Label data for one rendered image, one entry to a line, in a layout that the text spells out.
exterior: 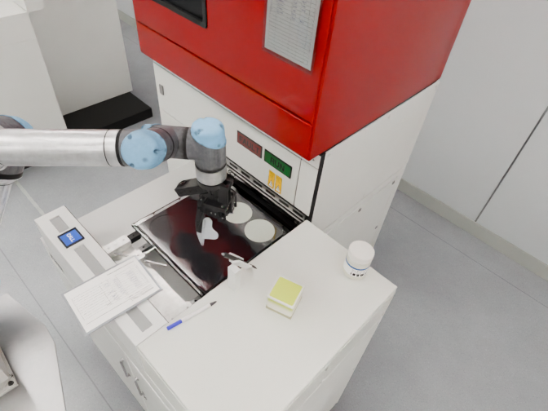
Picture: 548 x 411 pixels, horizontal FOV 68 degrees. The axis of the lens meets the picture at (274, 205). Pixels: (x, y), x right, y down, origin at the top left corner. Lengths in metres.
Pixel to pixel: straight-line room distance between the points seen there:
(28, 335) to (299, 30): 1.06
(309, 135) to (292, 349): 0.54
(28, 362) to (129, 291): 0.32
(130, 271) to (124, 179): 1.79
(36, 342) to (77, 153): 0.63
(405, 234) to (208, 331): 1.89
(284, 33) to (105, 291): 0.78
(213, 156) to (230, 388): 0.53
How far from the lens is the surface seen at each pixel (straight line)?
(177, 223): 1.38
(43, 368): 1.29
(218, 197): 1.03
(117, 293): 1.16
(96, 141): 0.87
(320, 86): 0.99
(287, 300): 1.04
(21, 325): 1.38
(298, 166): 1.22
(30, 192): 3.04
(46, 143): 0.91
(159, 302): 1.23
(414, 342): 2.32
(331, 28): 0.93
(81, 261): 1.26
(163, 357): 1.06
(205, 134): 0.91
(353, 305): 1.15
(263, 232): 1.34
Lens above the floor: 1.92
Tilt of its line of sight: 45 degrees down
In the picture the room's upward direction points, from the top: 6 degrees clockwise
